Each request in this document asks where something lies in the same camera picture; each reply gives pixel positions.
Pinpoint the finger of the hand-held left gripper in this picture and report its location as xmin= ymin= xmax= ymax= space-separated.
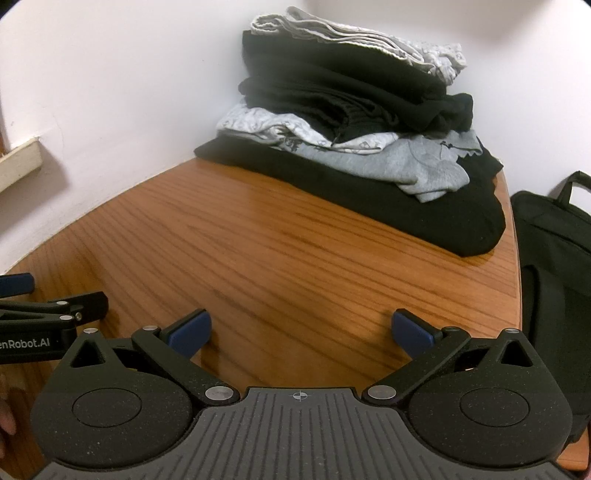
xmin=0 ymin=272 xmax=36 ymax=297
xmin=0 ymin=291 xmax=110 ymax=334

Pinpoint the large black garment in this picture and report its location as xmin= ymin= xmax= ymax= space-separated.
xmin=194 ymin=136 xmax=505 ymax=258

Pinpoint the folded printed white garment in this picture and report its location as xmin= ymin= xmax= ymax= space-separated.
xmin=216 ymin=102 xmax=400 ymax=153

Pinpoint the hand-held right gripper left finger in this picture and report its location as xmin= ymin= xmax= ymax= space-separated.
xmin=69 ymin=308 xmax=241 ymax=407

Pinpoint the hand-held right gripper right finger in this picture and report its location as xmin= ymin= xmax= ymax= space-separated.
xmin=361 ymin=309 xmax=536 ymax=407

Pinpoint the printed white garment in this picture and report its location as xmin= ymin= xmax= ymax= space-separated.
xmin=216 ymin=102 xmax=400 ymax=153
xmin=250 ymin=6 xmax=468 ymax=86

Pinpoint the grey garment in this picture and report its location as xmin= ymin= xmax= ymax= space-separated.
xmin=295 ymin=129 xmax=483 ymax=205

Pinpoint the beige window sill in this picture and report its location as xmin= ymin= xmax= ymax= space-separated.
xmin=0 ymin=143 xmax=43 ymax=192

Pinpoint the person's left hand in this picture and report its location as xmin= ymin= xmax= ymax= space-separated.
xmin=0 ymin=399 xmax=18 ymax=450

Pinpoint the black bag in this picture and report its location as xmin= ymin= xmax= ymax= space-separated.
xmin=510 ymin=171 xmax=591 ymax=450

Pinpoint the black knit garment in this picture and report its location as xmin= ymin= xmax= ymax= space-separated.
xmin=238 ymin=30 xmax=475 ymax=140

